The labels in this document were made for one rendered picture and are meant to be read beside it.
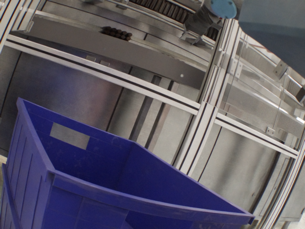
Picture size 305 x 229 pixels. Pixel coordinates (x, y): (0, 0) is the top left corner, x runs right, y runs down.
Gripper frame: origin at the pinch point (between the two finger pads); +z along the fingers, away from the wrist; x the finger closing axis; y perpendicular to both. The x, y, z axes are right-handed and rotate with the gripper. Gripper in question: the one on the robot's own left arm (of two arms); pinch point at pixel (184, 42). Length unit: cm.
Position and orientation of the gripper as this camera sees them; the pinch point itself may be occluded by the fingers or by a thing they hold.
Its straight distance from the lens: 149.0
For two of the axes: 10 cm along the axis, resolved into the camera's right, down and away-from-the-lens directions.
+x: -8.5, -2.7, -4.5
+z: -5.2, 5.2, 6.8
